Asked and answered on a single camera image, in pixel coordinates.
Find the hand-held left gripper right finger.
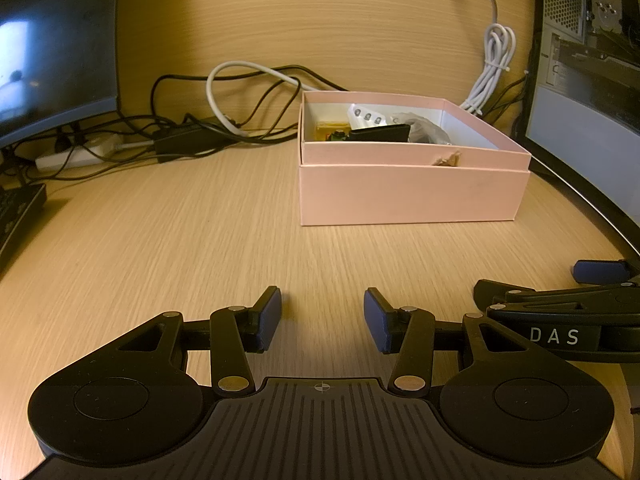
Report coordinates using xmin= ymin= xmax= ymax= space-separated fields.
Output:
xmin=363 ymin=287 xmax=533 ymax=395

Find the black power brick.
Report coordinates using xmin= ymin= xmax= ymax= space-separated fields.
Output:
xmin=152 ymin=117 xmax=241 ymax=163

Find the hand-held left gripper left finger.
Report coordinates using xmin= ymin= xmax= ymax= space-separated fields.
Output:
xmin=112 ymin=286 xmax=283 ymax=395

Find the black cable tangle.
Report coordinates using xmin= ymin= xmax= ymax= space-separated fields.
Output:
xmin=0 ymin=64 xmax=351 ymax=181

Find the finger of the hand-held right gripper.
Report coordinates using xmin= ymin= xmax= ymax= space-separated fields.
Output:
xmin=572 ymin=259 xmax=640 ymax=286
xmin=473 ymin=279 xmax=640 ymax=311

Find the clear bag with black pen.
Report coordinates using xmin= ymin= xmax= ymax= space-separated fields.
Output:
xmin=392 ymin=110 xmax=453 ymax=145

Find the black keyboard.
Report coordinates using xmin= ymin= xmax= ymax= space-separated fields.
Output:
xmin=0 ymin=182 xmax=48 ymax=273

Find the computer monitor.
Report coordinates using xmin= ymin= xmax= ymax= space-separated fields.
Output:
xmin=0 ymin=0 xmax=123 ymax=148

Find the yellow screwdriver handle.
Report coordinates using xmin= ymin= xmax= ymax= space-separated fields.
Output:
xmin=314 ymin=121 xmax=351 ymax=142

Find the white looped cable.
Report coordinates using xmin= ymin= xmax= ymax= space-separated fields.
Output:
xmin=206 ymin=61 xmax=351 ymax=137

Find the white battery charger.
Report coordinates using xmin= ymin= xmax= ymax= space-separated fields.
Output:
xmin=345 ymin=104 xmax=401 ymax=131

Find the computer tower case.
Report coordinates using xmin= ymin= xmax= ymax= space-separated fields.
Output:
xmin=520 ymin=0 xmax=640 ymax=261

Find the pink cardboard box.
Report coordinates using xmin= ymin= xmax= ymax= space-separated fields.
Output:
xmin=297 ymin=91 xmax=532 ymax=227

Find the white power strip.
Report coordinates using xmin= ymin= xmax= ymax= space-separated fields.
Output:
xmin=35 ymin=134 xmax=125 ymax=170

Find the white coiled cable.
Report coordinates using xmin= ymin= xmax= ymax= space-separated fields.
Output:
xmin=459 ymin=0 xmax=517 ymax=115

